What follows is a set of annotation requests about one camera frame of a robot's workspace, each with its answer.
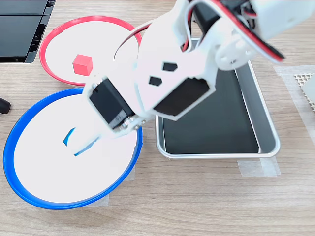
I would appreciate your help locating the clear tape strip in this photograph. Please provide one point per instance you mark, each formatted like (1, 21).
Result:
(102, 201)
(130, 173)
(258, 168)

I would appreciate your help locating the red cube block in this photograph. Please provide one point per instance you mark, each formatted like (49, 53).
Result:
(82, 65)

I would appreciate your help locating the red-rimmed white dish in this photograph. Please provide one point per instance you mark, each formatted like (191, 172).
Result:
(103, 46)

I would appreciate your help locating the silver metal tray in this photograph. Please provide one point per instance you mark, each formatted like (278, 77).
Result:
(264, 115)

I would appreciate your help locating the wide clear tape patch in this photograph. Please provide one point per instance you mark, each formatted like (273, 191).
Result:
(290, 98)

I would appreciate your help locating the black flat device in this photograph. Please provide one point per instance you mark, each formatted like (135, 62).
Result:
(17, 32)

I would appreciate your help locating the white perforated mat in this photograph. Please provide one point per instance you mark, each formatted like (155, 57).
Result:
(301, 79)

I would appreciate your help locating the black tray liner mat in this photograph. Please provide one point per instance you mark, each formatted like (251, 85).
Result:
(221, 127)

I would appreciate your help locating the blue-rimmed white dish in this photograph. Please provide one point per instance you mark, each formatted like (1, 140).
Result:
(49, 167)

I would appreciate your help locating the blue cube block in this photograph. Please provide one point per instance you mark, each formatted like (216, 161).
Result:
(67, 137)

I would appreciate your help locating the small black rounded object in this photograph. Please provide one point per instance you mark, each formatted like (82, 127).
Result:
(4, 105)

